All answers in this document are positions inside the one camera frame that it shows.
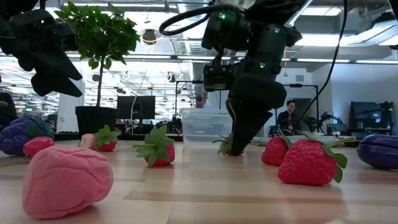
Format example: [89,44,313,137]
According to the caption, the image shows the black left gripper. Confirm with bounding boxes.
[0,8,83,97]

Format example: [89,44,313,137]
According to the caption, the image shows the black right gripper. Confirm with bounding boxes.
[225,73,288,157]

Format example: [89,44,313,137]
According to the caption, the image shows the red plastic strawberry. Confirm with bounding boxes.
[212,133,246,157]
[277,129,357,187]
[261,129,293,167]
[132,124,176,168]
[93,124,121,152]

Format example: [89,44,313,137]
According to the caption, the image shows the purple toy grapes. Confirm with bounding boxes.
[0,114,55,157]

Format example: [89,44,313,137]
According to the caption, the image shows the red toy cherry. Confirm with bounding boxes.
[22,136,56,160]

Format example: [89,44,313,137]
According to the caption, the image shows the small pink toy fruit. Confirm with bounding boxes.
[78,133,98,149]

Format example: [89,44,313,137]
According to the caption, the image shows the purple toy eggplant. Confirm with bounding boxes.
[356,134,398,170]

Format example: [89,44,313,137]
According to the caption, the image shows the clear plastic tupperware container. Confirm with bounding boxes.
[179,108,234,147]

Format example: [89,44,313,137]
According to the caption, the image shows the folded grey cloth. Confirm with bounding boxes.
[250,134,346,147]

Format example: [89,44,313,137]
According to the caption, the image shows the green potted tree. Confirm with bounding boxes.
[53,1,141,108]

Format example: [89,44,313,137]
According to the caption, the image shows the black plant pot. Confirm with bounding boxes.
[75,105,119,143]

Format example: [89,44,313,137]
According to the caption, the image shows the black computer monitor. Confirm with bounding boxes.
[116,95,156,121]

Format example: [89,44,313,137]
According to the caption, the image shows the ceiling light strip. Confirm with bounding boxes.
[66,54,233,62]
[281,57,398,65]

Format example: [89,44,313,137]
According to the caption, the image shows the black ceiling speaker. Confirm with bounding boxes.
[142,28,158,46]

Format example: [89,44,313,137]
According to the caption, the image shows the pink brain-shaped soft toy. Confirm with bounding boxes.
[21,145,114,220]

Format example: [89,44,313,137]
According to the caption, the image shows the dark display screen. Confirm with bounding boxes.
[349,100,395,130]

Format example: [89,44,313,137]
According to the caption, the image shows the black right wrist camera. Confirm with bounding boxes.
[203,61,245,93]

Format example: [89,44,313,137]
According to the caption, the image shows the black metal rig frame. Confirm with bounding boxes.
[274,83,320,134]
[174,80,223,110]

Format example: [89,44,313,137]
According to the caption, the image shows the black table frame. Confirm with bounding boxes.
[53,132,358,149]

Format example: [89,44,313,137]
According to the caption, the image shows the silver ventilation duct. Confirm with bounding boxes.
[178,30,215,98]

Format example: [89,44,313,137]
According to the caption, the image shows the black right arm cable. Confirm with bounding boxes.
[158,4,244,37]

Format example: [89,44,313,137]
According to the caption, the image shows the long black cable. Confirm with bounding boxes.
[294,0,349,126]

